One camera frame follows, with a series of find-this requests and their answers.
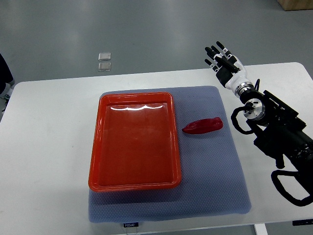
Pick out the black table label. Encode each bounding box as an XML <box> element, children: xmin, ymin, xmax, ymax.
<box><xmin>123</xmin><ymin>222</ymin><xmax>139</xmax><ymax>228</ymax></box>

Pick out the red plastic tray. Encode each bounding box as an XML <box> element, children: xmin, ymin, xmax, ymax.
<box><xmin>88</xmin><ymin>92</ymin><xmax>182</xmax><ymax>192</ymax></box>

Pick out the dark object at left edge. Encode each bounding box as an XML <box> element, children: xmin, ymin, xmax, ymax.
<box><xmin>0</xmin><ymin>55</ymin><xmax>15</xmax><ymax>98</ymax></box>

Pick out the dark table control panel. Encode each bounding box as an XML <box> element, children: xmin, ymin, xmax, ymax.
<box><xmin>292</xmin><ymin>219</ymin><xmax>313</xmax><ymax>226</ymax></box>

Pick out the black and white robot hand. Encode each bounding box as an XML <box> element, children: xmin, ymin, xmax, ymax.
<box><xmin>204</xmin><ymin>41</ymin><xmax>253</xmax><ymax>97</ymax></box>

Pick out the white table leg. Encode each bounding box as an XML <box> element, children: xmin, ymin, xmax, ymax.
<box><xmin>254</xmin><ymin>223</ymin><xmax>268</xmax><ymax>235</ymax></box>

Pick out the blue-grey padded mat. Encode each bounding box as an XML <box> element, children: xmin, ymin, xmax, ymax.
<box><xmin>89</xmin><ymin>86</ymin><xmax>251</xmax><ymax>223</ymax></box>

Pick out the cardboard box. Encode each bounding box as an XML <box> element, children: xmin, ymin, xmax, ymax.
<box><xmin>278</xmin><ymin>0</ymin><xmax>313</xmax><ymax>11</ymax></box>

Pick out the upper metal floor plate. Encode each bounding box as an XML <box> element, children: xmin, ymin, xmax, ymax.
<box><xmin>98</xmin><ymin>52</ymin><xmax>111</xmax><ymax>61</ymax></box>

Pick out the red pepper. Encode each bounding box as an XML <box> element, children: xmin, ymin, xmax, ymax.
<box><xmin>182</xmin><ymin>117</ymin><xmax>224</xmax><ymax>134</ymax></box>

